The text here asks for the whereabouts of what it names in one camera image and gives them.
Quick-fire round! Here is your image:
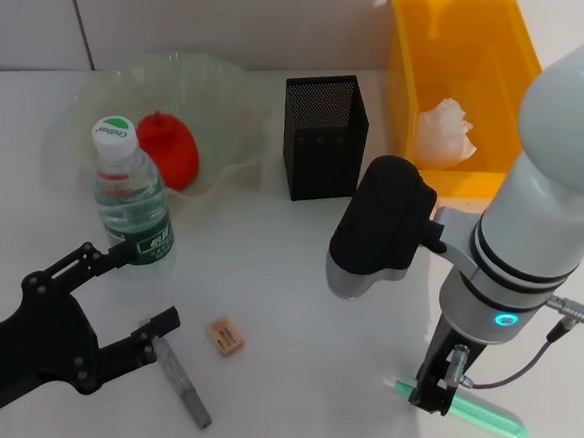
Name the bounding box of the silver right wrist pin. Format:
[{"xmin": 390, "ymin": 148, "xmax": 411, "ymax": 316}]
[{"xmin": 443, "ymin": 342, "xmax": 473, "ymax": 388}]

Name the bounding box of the beige eraser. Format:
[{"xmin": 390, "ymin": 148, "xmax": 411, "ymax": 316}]
[{"xmin": 203, "ymin": 314, "xmax": 249, "ymax": 360}]

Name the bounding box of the black mesh pen holder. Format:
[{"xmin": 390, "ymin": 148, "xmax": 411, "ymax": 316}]
[{"xmin": 276, "ymin": 69, "xmax": 373, "ymax": 207}]

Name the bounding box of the yellow plastic bin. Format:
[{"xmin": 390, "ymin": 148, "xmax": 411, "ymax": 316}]
[{"xmin": 376, "ymin": 0, "xmax": 549, "ymax": 205}]

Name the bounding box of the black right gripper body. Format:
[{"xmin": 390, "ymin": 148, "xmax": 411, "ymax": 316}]
[{"xmin": 414, "ymin": 312, "xmax": 487, "ymax": 395}]

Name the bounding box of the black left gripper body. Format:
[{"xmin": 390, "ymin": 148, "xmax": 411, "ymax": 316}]
[{"xmin": 0, "ymin": 266, "xmax": 107, "ymax": 438}]

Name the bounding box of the pale green glass fruit plate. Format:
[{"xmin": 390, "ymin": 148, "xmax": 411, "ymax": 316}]
[{"xmin": 40, "ymin": 41, "xmax": 277, "ymax": 213}]

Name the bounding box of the clear green-label water bottle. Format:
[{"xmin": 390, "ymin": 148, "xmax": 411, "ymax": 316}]
[{"xmin": 81, "ymin": 113, "xmax": 186, "ymax": 272}]

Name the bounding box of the red-orange toy orange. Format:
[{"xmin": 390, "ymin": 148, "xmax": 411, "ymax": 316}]
[{"xmin": 132, "ymin": 109, "xmax": 204, "ymax": 193}]

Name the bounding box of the grey marker pen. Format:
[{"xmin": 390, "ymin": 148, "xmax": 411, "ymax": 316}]
[{"xmin": 149, "ymin": 337, "xmax": 218, "ymax": 431}]

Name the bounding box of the white paper ball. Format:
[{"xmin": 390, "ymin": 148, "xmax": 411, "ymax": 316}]
[{"xmin": 413, "ymin": 95, "xmax": 482, "ymax": 173}]

